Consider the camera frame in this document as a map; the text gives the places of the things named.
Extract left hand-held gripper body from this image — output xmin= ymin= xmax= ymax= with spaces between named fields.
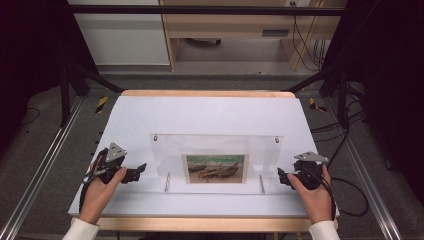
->
xmin=87 ymin=142 xmax=133 ymax=185

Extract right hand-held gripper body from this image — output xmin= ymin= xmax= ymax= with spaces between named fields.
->
xmin=292 ymin=151 xmax=330 ymax=191

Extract painted boats picture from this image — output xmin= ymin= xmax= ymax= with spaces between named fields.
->
xmin=181 ymin=153 xmax=250 ymax=185

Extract clear acrylic photo frame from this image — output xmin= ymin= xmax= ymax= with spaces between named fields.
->
xmin=148 ymin=133 xmax=285 ymax=196

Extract person's right hand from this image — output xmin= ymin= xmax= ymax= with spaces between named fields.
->
xmin=286 ymin=164 xmax=334 ymax=225

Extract person's left hand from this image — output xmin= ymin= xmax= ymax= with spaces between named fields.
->
xmin=78 ymin=166 xmax=128 ymax=225

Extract yellow clamp left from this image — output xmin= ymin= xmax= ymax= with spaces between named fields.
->
xmin=94 ymin=95 xmax=110 ymax=115

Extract yellow clamp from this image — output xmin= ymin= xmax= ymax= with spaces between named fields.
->
xmin=307 ymin=97 xmax=328 ymax=114
xmin=94 ymin=95 xmax=110 ymax=115

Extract yellow clamp right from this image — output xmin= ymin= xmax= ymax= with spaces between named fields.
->
xmin=307 ymin=97 xmax=328 ymax=114

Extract black metal stand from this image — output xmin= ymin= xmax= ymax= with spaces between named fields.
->
xmin=59 ymin=61 xmax=125 ymax=128
xmin=285 ymin=64 xmax=350 ymax=130

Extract wooden table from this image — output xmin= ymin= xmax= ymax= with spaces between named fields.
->
xmin=71 ymin=88 xmax=339 ymax=234

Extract white table mat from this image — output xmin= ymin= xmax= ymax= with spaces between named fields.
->
xmin=67 ymin=95 xmax=341 ymax=219

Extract white cabinet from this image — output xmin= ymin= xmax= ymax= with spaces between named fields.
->
xmin=66 ymin=0 xmax=171 ymax=67

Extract dark curtain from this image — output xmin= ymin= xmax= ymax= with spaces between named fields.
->
xmin=0 ymin=0 xmax=98 ymax=158
xmin=319 ymin=0 xmax=424 ymax=205

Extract wooden desk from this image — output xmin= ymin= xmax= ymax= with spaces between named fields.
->
xmin=158 ymin=0 xmax=348 ymax=72

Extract black metal crossbar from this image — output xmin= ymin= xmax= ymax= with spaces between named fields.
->
xmin=65 ymin=4 xmax=348 ymax=17

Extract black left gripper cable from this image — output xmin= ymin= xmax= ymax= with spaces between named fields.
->
xmin=78 ymin=148 xmax=109 ymax=215

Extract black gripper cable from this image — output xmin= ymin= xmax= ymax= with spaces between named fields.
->
xmin=78 ymin=148 xmax=109 ymax=215
xmin=306 ymin=168 xmax=337 ymax=222

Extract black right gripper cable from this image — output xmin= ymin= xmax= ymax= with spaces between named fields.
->
xmin=306 ymin=168 xmax=337 ymax=222

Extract black floor cables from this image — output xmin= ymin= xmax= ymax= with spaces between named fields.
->
xmin=310 ymin=81 xmax=370 ymax=218

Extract aluminium floor rail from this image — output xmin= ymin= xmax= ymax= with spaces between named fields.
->
xmin=324 ymin=97 xmax=403 ymax=240
xmin=0 ymin=95 xmax=85 ymax=240

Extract thin black floor cable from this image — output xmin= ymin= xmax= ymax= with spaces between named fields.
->
xmin=19 ymin=106 xmax=41 ymax=128

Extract hanging black desk cables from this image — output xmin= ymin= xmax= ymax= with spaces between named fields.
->
xmin=290 ymin=1 xmax=327 ymax=72

